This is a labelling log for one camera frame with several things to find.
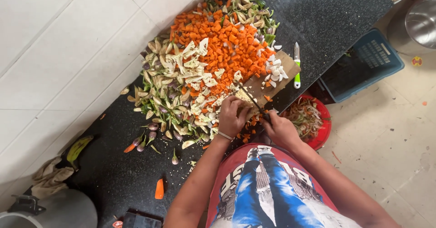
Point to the beige cloth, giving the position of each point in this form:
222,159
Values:
51,178

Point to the heap of diced carrots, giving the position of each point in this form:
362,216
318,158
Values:
221,40

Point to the small carrot tip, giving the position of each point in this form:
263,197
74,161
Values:
129,148

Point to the green yellow banana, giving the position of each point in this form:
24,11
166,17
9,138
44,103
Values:
77,149

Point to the orange carrot chunk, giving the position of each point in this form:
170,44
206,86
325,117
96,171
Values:
159,189

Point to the vegetable peel scraps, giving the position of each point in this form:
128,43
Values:
305,117

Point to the small whole purple eggplant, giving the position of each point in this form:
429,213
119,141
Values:
138,140
174,159
141,147
152,136
153,126

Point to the pile of white onion pieces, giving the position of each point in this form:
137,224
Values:
275,71

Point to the silver wrist bangle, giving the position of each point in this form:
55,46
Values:
225,135

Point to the scattered carrot bits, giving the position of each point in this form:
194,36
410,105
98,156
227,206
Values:
252,123

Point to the green and white peeler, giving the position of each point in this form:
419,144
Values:
297,74

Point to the person's left fingers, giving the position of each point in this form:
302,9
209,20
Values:
235,104

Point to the cauliflower floret piece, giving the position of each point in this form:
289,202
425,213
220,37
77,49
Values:
244,96

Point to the heap of chopped cauliflower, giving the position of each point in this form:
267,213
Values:
194,67

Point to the person's right hand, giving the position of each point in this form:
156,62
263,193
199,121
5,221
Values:
281,129

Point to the steel pressure cooker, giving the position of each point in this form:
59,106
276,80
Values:
61,211

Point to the person's red printed shirt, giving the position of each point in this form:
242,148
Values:
272,194

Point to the red plastic bucket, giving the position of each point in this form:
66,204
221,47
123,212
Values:
323,132

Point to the large steel pot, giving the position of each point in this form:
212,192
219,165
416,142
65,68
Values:
419,23

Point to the person's left hand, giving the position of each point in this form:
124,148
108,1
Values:
231,119

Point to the blue plastic crate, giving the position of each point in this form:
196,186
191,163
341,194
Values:
368,61

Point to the round yellow red cap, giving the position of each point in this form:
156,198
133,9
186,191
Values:
417,61

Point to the wooden cutting board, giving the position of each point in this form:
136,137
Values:
272,91

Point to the person's right fingers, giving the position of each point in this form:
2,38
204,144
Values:
267,119

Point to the heap of sliced eggplants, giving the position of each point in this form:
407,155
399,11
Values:
160,91

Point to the black phone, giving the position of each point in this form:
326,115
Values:
141,220

